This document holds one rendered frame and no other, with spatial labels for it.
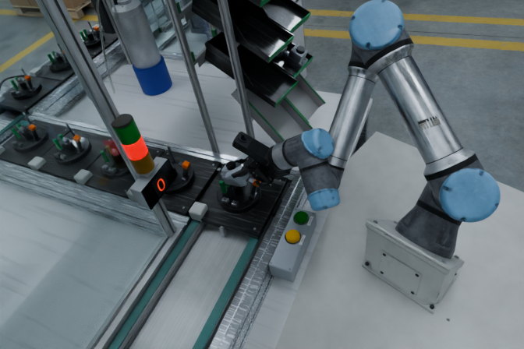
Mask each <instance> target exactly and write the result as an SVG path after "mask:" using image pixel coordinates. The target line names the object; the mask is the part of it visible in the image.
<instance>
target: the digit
mask: <svg viewBox="0 0 524 349"><path fill-rule="evenodd" d="M151 184H152V185H153V187H154V190H155V192H156V193H157V195H158V198H160V197H161V195H162V194H163V193H164V191H165V190H166V188H167V187H168V186H169V184H168V181H167V179H166V177H165V175H164V172H163V171H161V172H160V173H159V175H158V176H157V177H156V178H155V179H154V180H153V182H152V183H151Z"/></svg>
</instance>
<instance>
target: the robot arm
mask: <svg viewBox="0 0 524 349"><path fill-rule="evenodd" d="M349 36H350V38H351V42H352V53H351V58H350V61H349V65H348V68H347V69H348V71H349V77H348V79H347V81H346V84H345V88H344V90H343V92H342V96H341V99H340V101H339V103H338V107H337V110H336V112H335V116H334V118H333V121H332V123H331V127H330V129H329V132H327V131H326V130H325V129H321V128H316V129H312V130H310V131H305V132H303V133H301V134H299V135H297V136H293V137H292V138H289V139H286V140H284V141H281V142H280V143H276V144H275V145H273V146H271V147H268V146H266V145H264V144H263V143H261V142H259V141H257V140H256V139H254V138H252V137H251V136H248V135H247V134H245V133H244V132H239V133H238V135H237V136H236V137H235V138H234V141H233V143H232V146H233V147H235V148H236V149H237V150H239V151H241V152H243V153H244V154H243V155H242V156H241V157H239V158H237V159H236V160H234V162H237V163H241V164H244V165H243V166H242V165H240V166H238V167H237V168H236V169H234V170H231V171H229V172H227V173H226V175H225V178H226V179H232V180H233V181H235V182H237V183H238V184H240V185H241V186H246V185H247V183H246V178H248V177H249V176H250V174H251V175H252V176H253V177H254V178H255V179H256V181H255V182H256V183H257V185H258V186H259V187H261V186H265V185H270V184H272V182H273V181H274V179H276V178H280V177H283V176H286V175H289V174H290V172H291V170H292V168H294V167H299V172H300V175H301V178H302V180H303V184H304V188H305V190H306V194H307V199H308V201H309V202H310V206H311V208H312V210H314V211H319V210H326V209H328V208H331V207H333V206H337V205H338V204H339V203H340V198H339V191H338V188H339V186H340V184H341V179H342V175H343V172H344V170H345V166H346V163H347V161H348V159H349V154H350V153H351V150H352V147H353V144H354V142H355V139H356V136H357V133H358V131H359V127H360V125H361V122H362V120H363V116H364V114H365V112H366V108H367V106H368V104H369V101H370V98H371V95H372V93H373V90H374V87H375V84H376V82H377V81H378V80H380V81H381V82H382V84H383V86H384V88H385V89H386V91H387V93H388V96H389V97H390V99H391V101H392V103H393V105H394V106H395V109H396V110H397V112H398V114H399V116H400V118H401V120H402V121H403V123H404V125H405V127H406V128H407V130H408V132H409V134H410V136H411V138H412V140H413V142H414V143H415V145H416V148H417V149H418V151H419V152H420V155H421V157H422V158H423V160H424V162H425V164H426V167H425V170H424V173H423V175H424V177H425V179H426V180H427V184H426V186H425V187H424V189H423V191H422V193H421V195H420V197H419V199H418V201H417V202H416V205H415V206H414V207H413V208H412V209H411V210H410V211H409V212H408V213H407V214H406V215H405V216H404V217H403V218H402V219H401V220H400V221H399V222H398V223H397V225H396V227H395V230H396V231H397V232H398V233H399V234H401V235H402V236H404V237H405V238H407V239H409V240H410V241H412V242H413V243H415V244H417V245H418V246H420V247H422V248H424V249H426V250H428V251H430V252H432V253H434V254H436V255H438V256H441V257H444V258H446V259H451V258H452V256H453V254H454V252H455V246H456V241H457V236H458V230H459V227H460V225H461V223H462V222H468V223H473V222H478V221H482V220H484V219H486V218H488V217H489V216H490V215H491V214H493V213H494V211H495V210H496V209H497V207H498V205H499V202H500V199H501V192H500V188H499V186H498V184H497V182H496V181H495V179H494V178H493V177H492V176H491V175H490V174H489V173H487V172H486V171H485V170H484V169H483V166H482V165H481V163H480V161H479V159H478V158H477V156H476V154H475V153H474V152H473V151H471V150H467V149H465V148H463V147H462V144H461V143H460V141H459V139H458V137H457V135H456V134H455V132H454V130H453V128H452V127H451V125H450V123H449V121H448V120H447V118H446V116H445V114H444V112H443V111H442V109H441V106H440V105H439V103H438V102H437V99H436V98H435V96H434V94H433V92H432V91H431V89H430V87H429V85H428V84H427V81H426V80H425V78H424V77H423V74H422V72H421V71H420V69H419V67H418V65H417V64H416V62H415V60H414V58H413V56H412V51H413V48H414V46H415V45H414V43H413V42H412V39H411V37H410V36H409V34H408V32H407V30H406V29H405V27H404V17H403V15H402V12H401V10H400V8H399V7H398V6H397V5H396V4H394V3H393V2H390V1H388V0H371V1H368V2H366V3H364V4H362V5H361V6H360V7H359V8H358V9H357V10H356V11H355V12H354V13H353V15H352V18H351V21H350V24H349ZM249 173H250V174H249ZM269 177H271V180H270V179H269ZM259 181H261V182H264V181H266V184H263V185H262V184H260V183H259Z"/></svg>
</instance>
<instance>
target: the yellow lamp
mask: <svg viewBox="0 0 524 349"><path fill-rule="evenodd" d="M129 160H130V159H129ZM130 162H131V164H132V166H133V167H134V169H135V171H136V173H137V174H139V175H145V174H147V173H149V172H151V171H152V170H153V169H154V165H155V164H154V161H153V159H152V157H151V155H150V152H149V150H148V153H147V155H146V156H145V157H144V158H142V159H140V160H130Z"/></svg>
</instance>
